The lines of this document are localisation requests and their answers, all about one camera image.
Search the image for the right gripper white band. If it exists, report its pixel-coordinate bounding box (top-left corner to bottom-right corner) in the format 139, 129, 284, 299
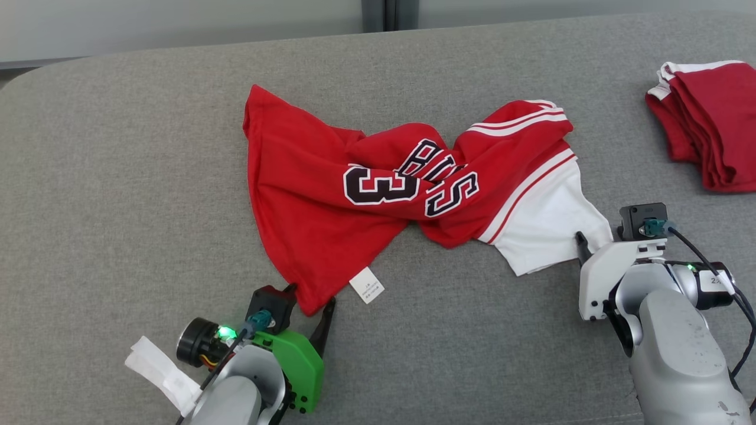
575, 231, 736, 321

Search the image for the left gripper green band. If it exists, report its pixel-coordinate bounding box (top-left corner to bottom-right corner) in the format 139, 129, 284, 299
176, 283, 336, 413

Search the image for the red white basketball jersey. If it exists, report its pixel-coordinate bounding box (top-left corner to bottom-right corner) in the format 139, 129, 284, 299
243, 84, 615, 316

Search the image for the red shorts white trim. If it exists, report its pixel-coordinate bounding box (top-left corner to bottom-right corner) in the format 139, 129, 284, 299
645, 60, 756, 194

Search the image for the white crumpled tape strip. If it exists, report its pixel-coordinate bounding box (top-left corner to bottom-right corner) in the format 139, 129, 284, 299
125, 336, 203, 418

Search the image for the grey fabric sofa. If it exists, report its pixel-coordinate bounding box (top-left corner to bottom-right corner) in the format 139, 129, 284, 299
0, 12, 756, 425

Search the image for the dark grey baseboard strip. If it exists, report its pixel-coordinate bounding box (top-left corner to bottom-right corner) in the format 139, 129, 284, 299
0, 57, 86, 71

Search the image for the right arm cable teal plug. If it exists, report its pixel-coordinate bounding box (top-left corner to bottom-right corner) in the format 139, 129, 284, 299
644, 218, 756, 378

